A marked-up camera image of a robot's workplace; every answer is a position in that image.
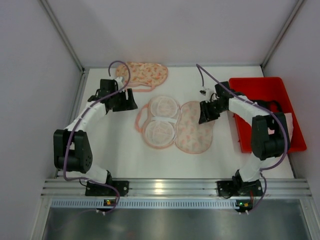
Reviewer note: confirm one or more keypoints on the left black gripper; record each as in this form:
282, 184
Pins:
122, 98

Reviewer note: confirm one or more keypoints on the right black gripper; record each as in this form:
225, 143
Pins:
210, 110

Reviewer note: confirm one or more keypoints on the floral mesh laundry bag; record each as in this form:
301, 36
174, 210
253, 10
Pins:
163, 122

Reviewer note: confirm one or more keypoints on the black lace bra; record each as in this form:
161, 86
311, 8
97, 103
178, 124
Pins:
272, 105

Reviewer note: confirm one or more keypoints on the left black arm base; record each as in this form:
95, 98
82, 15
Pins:
97, 190

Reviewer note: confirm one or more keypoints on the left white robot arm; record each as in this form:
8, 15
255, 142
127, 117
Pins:
72, 152

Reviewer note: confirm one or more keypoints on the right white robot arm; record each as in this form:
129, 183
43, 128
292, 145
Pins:
264, 147

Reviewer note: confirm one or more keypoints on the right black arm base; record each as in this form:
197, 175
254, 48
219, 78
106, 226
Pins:
237, 188

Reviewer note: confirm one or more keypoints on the red plastic tray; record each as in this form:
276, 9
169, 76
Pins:
266, 89

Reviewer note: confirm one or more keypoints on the pink folded cloth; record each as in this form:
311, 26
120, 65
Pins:
289, 123

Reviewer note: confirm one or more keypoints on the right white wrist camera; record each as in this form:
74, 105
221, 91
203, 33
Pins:
207, 92

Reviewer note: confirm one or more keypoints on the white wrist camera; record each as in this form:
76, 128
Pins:
207, 92
120, 79

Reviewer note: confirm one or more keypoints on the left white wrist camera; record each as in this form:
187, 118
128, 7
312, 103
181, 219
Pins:
120, 79

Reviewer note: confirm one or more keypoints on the aluminium mounting rail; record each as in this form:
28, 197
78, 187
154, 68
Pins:
277, 188

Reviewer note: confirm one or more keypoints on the slotted grey cable duct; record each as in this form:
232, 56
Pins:
150, 203

